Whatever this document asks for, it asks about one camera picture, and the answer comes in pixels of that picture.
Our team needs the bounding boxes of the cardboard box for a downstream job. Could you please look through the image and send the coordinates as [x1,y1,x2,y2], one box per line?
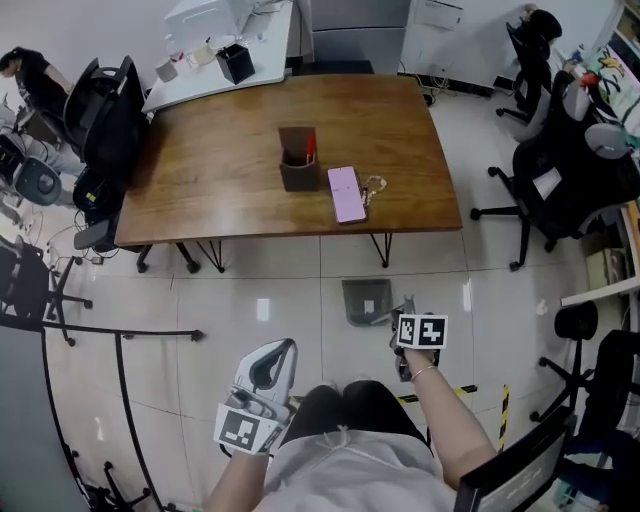
[583,243,627,292]

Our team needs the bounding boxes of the black pen holder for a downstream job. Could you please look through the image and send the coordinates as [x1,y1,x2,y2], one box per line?
[215,42,257,86]

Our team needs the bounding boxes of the black mesh chair with tag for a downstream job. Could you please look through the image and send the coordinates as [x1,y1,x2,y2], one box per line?
[469,79,640,273]

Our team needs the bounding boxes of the black office chair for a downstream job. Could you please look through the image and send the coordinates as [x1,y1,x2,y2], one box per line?
[494,6,565,127]
[0,233,95,349]
[63,54,202,275]

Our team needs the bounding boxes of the white paper notice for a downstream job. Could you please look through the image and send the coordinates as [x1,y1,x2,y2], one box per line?
[421,0,465,32]

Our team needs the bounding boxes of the grey headrest office chair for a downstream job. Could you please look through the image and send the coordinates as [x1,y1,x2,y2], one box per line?
[12,155,64,208]

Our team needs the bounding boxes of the black mesh chair back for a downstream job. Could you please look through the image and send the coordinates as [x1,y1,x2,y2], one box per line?
[452,405,577,512]

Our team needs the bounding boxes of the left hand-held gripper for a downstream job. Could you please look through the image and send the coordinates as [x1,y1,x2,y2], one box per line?
[213,337,300,457]

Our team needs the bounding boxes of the pink phone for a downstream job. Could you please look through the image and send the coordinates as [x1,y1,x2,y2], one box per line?
[326,165,370,226]

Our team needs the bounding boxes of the grey fridge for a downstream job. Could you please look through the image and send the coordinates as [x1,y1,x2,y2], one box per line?
[298,0,412,77]

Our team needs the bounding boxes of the person's right forearm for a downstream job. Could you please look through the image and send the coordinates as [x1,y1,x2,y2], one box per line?
[407,349,499,489]

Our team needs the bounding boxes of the colourful patterned cloth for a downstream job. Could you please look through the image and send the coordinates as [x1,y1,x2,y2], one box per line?
[582,42,640,137]

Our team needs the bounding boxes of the person's light grey shirt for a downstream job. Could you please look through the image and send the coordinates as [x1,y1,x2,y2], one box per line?
[262,426,459,512]

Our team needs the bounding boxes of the yellow black hazard tape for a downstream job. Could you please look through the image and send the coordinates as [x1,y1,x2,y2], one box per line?
[396,382,512,452]

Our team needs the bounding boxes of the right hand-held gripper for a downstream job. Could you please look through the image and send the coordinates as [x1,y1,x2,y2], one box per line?
[389,294,449,384]

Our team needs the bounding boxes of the person's left forearm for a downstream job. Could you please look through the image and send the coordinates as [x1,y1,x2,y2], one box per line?
[203,449,274,512]

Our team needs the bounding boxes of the wooden table with black legs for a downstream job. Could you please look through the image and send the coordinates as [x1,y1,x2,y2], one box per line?
[114,73,464,275]

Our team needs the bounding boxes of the wood top desk white frame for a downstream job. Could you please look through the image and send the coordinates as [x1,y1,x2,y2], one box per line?
[559,199,640,308]

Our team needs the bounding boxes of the brown pen holder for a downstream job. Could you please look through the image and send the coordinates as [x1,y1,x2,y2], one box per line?
[277,125,322,193]

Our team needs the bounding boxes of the white printer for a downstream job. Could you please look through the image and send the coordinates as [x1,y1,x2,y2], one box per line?
[164,0,254,40]

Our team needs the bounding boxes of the person's legs in black trousers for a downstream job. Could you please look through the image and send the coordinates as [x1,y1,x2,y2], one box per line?
[282,378,433,454]

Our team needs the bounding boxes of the key ring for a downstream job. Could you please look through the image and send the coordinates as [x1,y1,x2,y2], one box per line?
[360,174,389,207]

